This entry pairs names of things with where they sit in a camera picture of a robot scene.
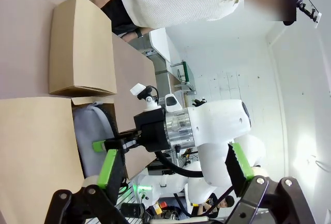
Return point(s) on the white table behind robot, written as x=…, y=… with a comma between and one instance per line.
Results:
x=160, y=45

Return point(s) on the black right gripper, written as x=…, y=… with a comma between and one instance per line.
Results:
x=152, y=128

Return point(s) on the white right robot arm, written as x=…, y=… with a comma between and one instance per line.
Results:
x=222, y=131

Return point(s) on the seated person in black shirt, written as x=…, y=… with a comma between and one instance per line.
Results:
x=214, y=206

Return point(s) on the black ceiling camera mount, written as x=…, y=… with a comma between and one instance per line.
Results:
x=307, y=9

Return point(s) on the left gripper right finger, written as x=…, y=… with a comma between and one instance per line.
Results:
x=248, y=182

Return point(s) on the large open cardboard box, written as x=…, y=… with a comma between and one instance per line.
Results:
x=33, y=141

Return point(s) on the person's left forearm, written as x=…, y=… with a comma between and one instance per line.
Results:
x=146, y=32

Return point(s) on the green framed cart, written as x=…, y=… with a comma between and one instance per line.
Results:
x=184, y=74

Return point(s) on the yellow emergency stop box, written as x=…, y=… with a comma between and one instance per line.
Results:
x=161, y=207

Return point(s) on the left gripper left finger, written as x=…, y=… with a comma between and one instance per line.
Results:
x=108, y=182

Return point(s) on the light blue pencil case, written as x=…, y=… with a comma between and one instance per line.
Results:
x=90, y=136

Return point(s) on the black wrist watch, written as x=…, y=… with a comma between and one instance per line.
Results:
x=140, y=33

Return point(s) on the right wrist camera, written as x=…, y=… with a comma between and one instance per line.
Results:
x=144, y=96

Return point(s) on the person's left hand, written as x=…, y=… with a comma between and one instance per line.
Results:
x=130, y=35

